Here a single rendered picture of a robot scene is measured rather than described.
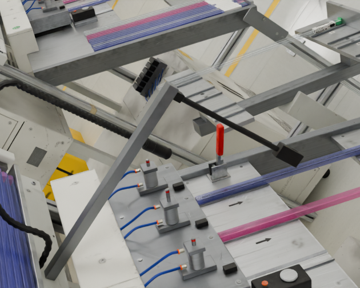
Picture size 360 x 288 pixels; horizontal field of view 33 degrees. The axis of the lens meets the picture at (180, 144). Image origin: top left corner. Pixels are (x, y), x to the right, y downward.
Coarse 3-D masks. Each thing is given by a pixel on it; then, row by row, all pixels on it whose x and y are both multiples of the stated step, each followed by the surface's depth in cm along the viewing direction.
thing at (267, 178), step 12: (324, 156) 113; (336, 156) 112; (348, 156) 113; (288, 168) 111; (300, 168) 111; (312, 168) 112; (252, 180) 109; (264, 180) 109; (276, 180) 110; (216, 192) 108; (228, 192) 108
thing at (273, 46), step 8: (336, 24) 153; (304, 32) 151; (312, 32) 151; (280, 40) 150; (288, 40) 149; (296, 40) 150; (264, 48) 148; (272, 48) 148; (240, 56) 147; (248, 56) 147; (216, 64) 146; (224, 64) 145; (232, 64) 146; (200, 72) 144; (208, 72) 144; (176, 80) 142; (184, 80) 143; (160, 88) 141
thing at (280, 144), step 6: (282, 144) 88; (282, 150) 88; (288, 150) 88; (294, 150) 89; (276, 156) 88; (282, 156) 88; (288, 156) 89; (294, 156) 89; (300, 156) 89; (288, 162) 89; (294, 162) 90
